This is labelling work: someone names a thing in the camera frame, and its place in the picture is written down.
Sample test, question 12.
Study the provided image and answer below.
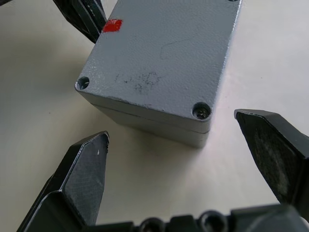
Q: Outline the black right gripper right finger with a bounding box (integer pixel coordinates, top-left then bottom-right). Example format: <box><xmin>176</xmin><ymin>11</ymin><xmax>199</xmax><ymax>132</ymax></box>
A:
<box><xmin>234</xmin><ymin>109</ymin><xmax>309</xmax><ymax>219</ymax></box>

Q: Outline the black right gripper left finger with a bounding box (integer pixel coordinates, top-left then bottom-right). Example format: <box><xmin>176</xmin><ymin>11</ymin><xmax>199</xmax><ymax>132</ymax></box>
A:
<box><xmin>18</xmin><ymin>130</ymin><xmax>111</xmax><ymax>232</ymax></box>

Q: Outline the red sticker on lid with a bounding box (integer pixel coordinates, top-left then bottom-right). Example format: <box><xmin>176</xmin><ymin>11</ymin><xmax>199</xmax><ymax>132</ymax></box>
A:
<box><xmin>102</xmin><ymin>19</ymin><xmax>123</xmax><ymax>33</ymax></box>

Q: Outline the grey metal box lid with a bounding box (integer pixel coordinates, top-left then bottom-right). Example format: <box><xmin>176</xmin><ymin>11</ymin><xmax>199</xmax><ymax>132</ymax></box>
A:
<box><xmin>74</xmin><ymin>0</ymin><xmax>243</xmax><ymax>135</ymax></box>

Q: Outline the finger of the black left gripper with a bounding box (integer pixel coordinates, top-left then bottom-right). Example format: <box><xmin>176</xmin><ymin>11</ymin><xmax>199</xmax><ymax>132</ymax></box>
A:
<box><xmin>51</xmin><ymin>0</ymin><xmax>108</xmax><ymax>44</ymax></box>

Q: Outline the grey metal box base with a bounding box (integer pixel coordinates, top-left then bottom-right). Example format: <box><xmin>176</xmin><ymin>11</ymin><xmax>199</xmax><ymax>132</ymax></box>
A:
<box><xmin>95</xmin><ymin>105</ymin><xmax>210</xmax><ymax>149</ymax></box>

